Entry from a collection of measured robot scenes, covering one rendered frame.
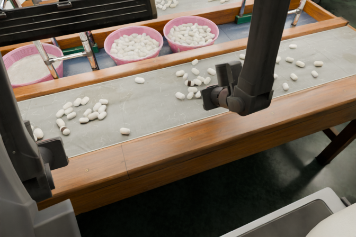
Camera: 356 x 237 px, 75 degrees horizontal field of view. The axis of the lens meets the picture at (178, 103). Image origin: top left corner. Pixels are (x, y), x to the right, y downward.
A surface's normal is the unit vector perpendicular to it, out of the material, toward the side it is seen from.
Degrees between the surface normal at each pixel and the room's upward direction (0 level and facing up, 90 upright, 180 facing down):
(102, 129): 0
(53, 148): 49
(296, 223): 0
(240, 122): 0
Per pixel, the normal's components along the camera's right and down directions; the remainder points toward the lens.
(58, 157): 0.25, 0.12
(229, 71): -0.89, 0.26
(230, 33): 0.00, -0.65
